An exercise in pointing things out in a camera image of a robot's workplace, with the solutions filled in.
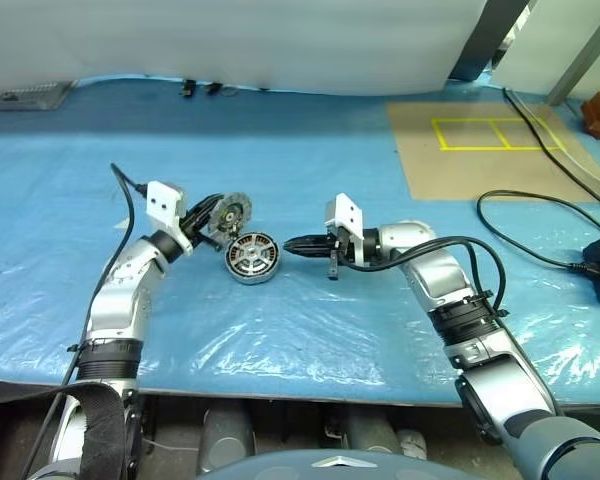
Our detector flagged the round motor rotor part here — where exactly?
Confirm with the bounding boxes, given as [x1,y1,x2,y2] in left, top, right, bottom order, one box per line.
[206,191,254,247]

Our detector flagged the black power adapter cable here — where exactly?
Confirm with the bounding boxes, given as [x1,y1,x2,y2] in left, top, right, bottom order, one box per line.
[476,189,600,276]

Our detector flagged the grey rounded cylinder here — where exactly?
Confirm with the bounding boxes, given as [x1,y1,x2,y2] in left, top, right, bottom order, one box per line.
[343,406,402,455]
[198,398,257,475]

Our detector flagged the grey robot torso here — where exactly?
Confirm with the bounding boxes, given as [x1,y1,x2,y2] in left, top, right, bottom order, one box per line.
[193,446,487,480]

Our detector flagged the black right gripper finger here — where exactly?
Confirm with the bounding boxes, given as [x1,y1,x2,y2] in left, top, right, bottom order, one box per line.
[285,233,333,248]
[282,244,333,259]

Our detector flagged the black fabric strap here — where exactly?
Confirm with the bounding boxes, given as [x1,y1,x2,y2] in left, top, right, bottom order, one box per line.
[0,373,132,480]

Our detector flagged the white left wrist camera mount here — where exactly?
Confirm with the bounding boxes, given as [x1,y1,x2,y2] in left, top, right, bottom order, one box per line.
[145,180,192,252]

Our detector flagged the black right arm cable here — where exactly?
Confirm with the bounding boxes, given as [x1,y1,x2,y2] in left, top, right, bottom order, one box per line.
[348,236,507,317]

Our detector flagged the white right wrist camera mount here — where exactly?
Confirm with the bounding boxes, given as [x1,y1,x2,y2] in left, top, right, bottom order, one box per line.
[323,193,366,267]

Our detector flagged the whitish wrapped pipe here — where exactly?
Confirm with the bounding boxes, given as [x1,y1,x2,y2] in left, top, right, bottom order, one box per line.
[396,428,430,460]

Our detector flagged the clear plastic tube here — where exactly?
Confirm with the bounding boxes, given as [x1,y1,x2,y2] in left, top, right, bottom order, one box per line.
[504,89,600,192]

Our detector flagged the brown cardboard sheet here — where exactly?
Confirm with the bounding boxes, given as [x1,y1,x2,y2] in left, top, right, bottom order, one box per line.
[385,101,600,204]

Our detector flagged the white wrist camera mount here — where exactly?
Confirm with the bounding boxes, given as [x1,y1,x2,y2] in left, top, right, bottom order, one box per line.
[323,193,366,267]
[145,180,192,252]

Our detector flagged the long black cable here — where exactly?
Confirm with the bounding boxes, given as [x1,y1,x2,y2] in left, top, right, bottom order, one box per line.
[502,86,600,212]

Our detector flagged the aluminium frame post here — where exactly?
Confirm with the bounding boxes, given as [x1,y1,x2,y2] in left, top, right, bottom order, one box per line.
[546,0,600,107]

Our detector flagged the copper wound motor stator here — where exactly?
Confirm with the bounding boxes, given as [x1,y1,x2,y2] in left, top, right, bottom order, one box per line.
[223,233,282,286]

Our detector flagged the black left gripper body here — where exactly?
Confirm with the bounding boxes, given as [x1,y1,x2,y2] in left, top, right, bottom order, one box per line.
[179,204,221,249]

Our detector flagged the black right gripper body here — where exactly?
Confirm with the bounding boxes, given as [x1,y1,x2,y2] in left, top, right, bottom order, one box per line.
[327,231,354,281]

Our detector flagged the blue plastic table cover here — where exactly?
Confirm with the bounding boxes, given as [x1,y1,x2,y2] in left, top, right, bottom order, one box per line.
[0,71,600,409]

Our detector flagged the white foam backdrop sheet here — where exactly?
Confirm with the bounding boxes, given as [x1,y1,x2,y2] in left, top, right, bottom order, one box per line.
[0,0,489,97]

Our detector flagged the dark grey pillar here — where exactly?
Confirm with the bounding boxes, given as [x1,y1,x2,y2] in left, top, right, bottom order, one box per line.
[448,0,532,83]

